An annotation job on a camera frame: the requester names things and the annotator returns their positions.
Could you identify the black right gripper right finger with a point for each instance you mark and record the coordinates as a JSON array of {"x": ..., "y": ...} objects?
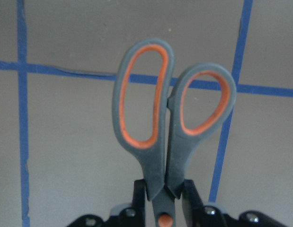
[{"x": 192, "y": 204}]

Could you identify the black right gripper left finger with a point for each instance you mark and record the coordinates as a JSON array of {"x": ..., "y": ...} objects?
[{"x": 138, "y": 202}]

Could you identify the grey orange scissors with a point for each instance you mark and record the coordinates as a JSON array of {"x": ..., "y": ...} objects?
[{"x": 164, "y": 156}]

